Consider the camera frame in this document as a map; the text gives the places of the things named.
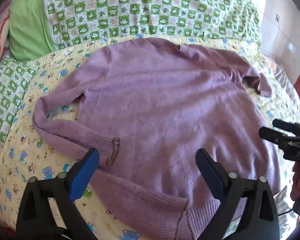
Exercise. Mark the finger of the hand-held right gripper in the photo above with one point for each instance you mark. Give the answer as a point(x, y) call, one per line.
point(289, 127)
point(272, 135)

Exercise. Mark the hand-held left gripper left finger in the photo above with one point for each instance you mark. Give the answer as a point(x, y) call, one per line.
point(85, 175)

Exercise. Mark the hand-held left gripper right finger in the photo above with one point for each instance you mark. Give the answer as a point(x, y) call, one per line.
point(209, 177)

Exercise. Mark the purple knit sweater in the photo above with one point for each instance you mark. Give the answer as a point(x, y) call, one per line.
point(152, 100)

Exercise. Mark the grey striped cloth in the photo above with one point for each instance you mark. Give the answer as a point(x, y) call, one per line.
point(281, 200)

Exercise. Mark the yellow cartoon printed bedsheet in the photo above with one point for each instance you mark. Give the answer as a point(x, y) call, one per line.
point(27, 155)

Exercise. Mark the plain green pillow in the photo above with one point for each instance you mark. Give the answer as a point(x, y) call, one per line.
point(30, 30)

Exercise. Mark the green checkered printed blanket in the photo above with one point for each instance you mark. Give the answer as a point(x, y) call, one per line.
point(140, 5)

